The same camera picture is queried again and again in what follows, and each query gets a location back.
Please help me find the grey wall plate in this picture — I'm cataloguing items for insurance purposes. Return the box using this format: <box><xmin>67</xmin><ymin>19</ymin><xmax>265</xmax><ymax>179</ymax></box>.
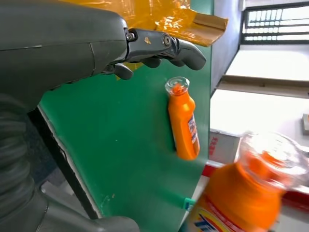
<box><xmin>301</xmin><ymin>114</ymin><xmax>309</xmax><ymax>136</ymax></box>

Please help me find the green table mat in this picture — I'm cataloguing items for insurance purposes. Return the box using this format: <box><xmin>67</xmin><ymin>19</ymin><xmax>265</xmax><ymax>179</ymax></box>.
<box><xmin>37</xmin><ymin>0</ymin><xmax>214</xmax><ymax>232</ymax></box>

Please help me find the window with dark grille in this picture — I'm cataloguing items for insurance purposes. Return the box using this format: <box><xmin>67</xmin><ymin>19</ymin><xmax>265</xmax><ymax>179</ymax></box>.
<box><xmin>240</xmin><ymin>1</ymin><xmax>309</xmax><ymax>45</ymax></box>

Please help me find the orange bottle with clear cap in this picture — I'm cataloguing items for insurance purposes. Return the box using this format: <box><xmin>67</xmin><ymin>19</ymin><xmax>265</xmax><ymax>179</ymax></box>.
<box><xmin>165</xmin><ymin>76</ymin><xmax>200</xmax><ymax>161</ymax></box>
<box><xmin>179</xmin><ymin>131</ymin><xmax>309</xmax><ymax>232</ymax></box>

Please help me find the small teal bottle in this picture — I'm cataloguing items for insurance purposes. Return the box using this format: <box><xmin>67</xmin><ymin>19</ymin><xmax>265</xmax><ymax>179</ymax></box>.
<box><xmin>183</xmin><ymin>197</ymin><xmax>197</xmax><ymax>213</ymax></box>

